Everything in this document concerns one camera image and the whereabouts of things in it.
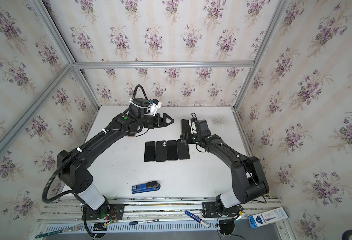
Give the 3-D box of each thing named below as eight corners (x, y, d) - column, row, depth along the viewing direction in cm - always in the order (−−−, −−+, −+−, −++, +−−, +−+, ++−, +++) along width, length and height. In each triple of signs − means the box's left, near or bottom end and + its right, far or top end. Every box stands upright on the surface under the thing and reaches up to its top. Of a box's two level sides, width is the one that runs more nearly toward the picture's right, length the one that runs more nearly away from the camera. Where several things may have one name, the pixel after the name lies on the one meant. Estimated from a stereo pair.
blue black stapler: (133, 193, 81) (131, 191, 77) (133, 185, 83) (132, 183, 80) (160, 190, 82) (159, 187, 78) (160, 182, 84) (159, 180, 81)
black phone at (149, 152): (143, 161, 93) (142, 159, 92) (146, 142, 102) (145, 141, 101) (155, 161, 93) (154, 159, 92) (156, 142, 102) (156, 141, 101)
